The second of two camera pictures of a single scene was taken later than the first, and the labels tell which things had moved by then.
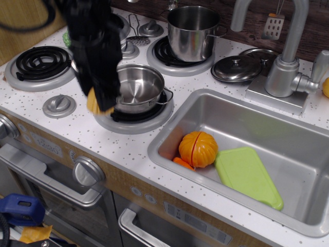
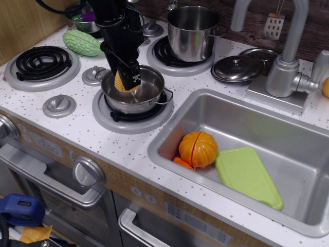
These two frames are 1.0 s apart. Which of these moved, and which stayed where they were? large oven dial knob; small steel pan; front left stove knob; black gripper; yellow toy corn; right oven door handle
Moved: yellow toy corn; black gripper
Stayed: right oven door handle; large oven dial knob; small steel pan; front left stove knob
